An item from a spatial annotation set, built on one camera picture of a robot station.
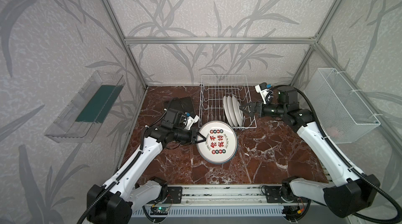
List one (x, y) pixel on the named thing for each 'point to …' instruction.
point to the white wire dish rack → (214, 88)
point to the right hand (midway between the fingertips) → (245, 102)
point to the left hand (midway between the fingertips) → (206, 135)
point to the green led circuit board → (162, 210)
